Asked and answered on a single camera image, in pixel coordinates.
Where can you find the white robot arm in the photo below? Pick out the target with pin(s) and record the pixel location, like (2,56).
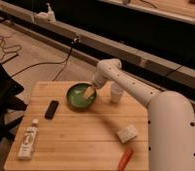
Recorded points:
(171,128)

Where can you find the white sponge block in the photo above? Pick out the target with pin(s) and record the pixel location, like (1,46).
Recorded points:
(127,133)

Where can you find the orange carrot toy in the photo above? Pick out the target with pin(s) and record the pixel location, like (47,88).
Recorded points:
(125,159)

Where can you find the black office chair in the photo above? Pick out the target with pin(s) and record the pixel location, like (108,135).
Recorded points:
(9,89)

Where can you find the translucent plastic cup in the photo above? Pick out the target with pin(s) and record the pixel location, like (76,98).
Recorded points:
(116,92)

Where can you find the black rectangular remote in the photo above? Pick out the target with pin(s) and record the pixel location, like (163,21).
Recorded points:
(49,114)

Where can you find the white tube bottle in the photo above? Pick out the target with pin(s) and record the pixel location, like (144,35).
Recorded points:
(28,141)

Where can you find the green ceramic bowl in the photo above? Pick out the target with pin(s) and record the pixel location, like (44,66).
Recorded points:
(75,97)

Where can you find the yellowish foam-tipped end effector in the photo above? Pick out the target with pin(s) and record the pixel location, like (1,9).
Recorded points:
(89,92)

